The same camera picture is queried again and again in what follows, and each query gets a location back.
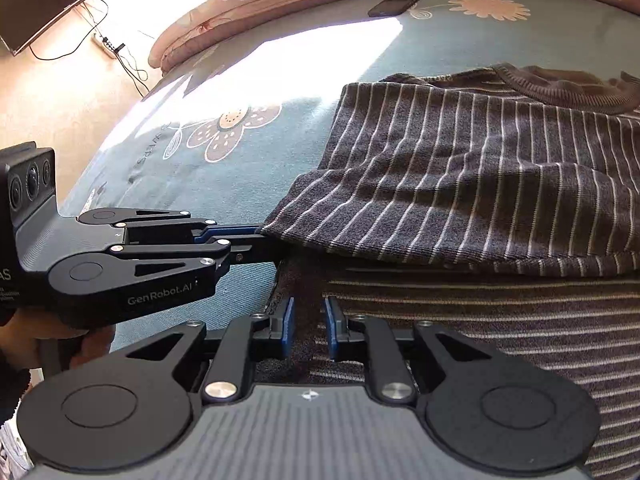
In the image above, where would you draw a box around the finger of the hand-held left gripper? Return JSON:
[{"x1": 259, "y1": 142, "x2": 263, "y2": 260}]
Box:
[
  {"x1": 119, "y1": 209, "x2": 266, "y2": 246},
  {"x1": 110, "y1": 238, "x2": 286, "y2": 280}
]

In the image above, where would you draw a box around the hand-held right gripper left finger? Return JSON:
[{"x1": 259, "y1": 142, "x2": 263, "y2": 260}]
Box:
[{"x1": 125, "y1": 296, "x2": 296, "y2": 406}]

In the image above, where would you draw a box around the grey striped knit sweater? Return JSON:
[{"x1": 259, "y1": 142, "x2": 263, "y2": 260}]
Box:
[{"x1": 252, "y1": 62, "x2": 640, "y2": 480}]

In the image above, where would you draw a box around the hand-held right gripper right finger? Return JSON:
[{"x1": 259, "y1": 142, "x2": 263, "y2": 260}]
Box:
[{"x1": 324, "y1": 296, "x2": 493, "y2": 406}]

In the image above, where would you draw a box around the white power strip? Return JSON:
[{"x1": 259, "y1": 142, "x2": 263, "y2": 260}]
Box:
[{"x1": 92, "y1": 32, "x2": 126, "y2": 58}]

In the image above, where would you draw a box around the person's left hand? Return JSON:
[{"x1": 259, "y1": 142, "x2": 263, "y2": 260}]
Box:
[{"x1": 0, "y1": 320, "x2": 115, "y2": 375}]

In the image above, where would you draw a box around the dark smartphone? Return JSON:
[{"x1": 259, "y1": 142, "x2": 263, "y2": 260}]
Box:
[{"x1": 367, "y1": 0, "x2": 431, "y2": 17}]

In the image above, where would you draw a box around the flat screen television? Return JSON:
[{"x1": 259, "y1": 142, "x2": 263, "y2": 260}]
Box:
[{"x1": 0, "y1": 0, "x2": 118, "y2": 56}]

